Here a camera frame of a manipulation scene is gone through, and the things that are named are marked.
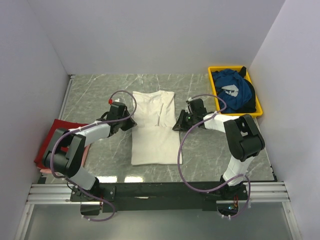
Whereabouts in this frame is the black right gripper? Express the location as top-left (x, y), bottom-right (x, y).
top-left (172, 109), bottom-right (197, 132)

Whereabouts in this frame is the white t-shirt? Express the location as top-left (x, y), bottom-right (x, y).
top-left (131, 90), bottom-right (182, 166)

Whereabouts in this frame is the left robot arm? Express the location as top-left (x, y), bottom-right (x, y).
top-left (42, 101), bottom-right (137, 201)

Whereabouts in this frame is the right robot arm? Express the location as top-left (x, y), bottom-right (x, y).
top-left (172, 98), bottom-right (265, 200)

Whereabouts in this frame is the blue t-shirt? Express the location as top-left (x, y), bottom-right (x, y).
top-left (211, 68), bottom-right (253, 114)

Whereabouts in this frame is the red folded t-shirt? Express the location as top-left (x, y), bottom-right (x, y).
top-left (34, 119), bottom-right (87, 170)

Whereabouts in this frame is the yellow plastic bin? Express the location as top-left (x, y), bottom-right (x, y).
top-left (208, 65), bottom-right (263, 118)

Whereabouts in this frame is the black base beam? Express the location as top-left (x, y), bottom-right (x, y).
top-left (70, 182), bottom-right (249, 215)

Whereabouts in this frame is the pink folded t-shirt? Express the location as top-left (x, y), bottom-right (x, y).
top-left (39, 145), bottom-right (90, 174)

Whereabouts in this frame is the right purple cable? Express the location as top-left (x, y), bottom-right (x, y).
top-left (176, 93), bottom-right (252, 220)

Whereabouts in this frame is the purple cable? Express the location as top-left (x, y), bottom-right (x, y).
top-left (49, 89), bottom-right (138, 223)
top-left (176, 93), bottom-right (252, 220)

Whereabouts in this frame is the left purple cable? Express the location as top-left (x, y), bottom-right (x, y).
top-left (49, 89), bottom-right (138, 223)

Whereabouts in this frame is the aluminium frame rail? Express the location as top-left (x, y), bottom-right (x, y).
top-left (15, 181), bottom-right (302, 240)

